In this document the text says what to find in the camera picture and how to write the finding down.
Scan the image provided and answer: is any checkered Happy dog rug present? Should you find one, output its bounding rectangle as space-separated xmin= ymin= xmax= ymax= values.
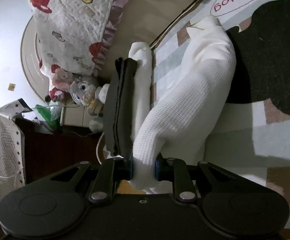
xmin=149 ymin=0 xmax=290 ymax=205

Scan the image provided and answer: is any green plastic bag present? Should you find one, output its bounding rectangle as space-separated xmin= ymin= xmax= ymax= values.
xmin=33 ymin=104 xmax=62 ymax=132

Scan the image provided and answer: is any beige sofa base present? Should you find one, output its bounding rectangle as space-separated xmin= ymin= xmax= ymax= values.
xmin=99 ymin=0 xmax=194 ymax=79

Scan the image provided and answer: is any pink plush toy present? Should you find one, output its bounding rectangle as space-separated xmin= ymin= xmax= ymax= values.
xmin=49 ymin=68 xmax=75 ymax=101

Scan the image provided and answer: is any patterned fabric storage box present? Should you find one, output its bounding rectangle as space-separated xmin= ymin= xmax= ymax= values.
xmin=0 ymin=99 xmax=32 ymax=200

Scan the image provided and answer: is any folded white garment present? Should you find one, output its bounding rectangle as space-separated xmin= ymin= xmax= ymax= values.
xmin=129 ymin=42 xmax=153 ymax=141

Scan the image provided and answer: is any black Mickey shaped mat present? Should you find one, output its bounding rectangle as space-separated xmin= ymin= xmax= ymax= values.
xmin=226 ymin=0 xmax=290 ymax=115

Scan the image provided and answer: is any white red quilted blanket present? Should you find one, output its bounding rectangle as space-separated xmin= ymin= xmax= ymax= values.
xmin=21 ymin=0 xmax=129 ymax=100

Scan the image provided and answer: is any grey bunny plush toy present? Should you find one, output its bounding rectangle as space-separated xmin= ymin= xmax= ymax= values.
xmin=70 ymin=76 xmax=110 ymax=133

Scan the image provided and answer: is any white waffle knit garment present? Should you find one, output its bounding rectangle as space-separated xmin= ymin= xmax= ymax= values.
xmin=130 ymin=16 xmax=236 ymax=193

